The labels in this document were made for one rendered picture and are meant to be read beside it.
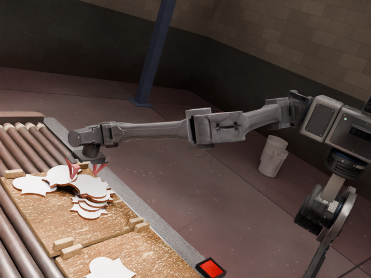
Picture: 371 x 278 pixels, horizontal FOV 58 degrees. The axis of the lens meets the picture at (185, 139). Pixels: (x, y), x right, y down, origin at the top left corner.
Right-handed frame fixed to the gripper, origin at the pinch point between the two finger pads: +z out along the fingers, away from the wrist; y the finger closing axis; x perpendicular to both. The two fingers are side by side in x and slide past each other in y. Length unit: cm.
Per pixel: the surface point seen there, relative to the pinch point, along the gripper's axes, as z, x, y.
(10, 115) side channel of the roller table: 9, -65, -1
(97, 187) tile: 0.7, 7.5, -1.6
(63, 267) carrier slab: 6.0, 30.5, 22.9
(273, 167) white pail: 83, -52, -343
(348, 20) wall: -127, -105, -486
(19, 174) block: 6.9, -14.5, 16.0
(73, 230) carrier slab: 6.5, 18.5, 12.9
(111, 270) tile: 4.5, 38.1, 12.8
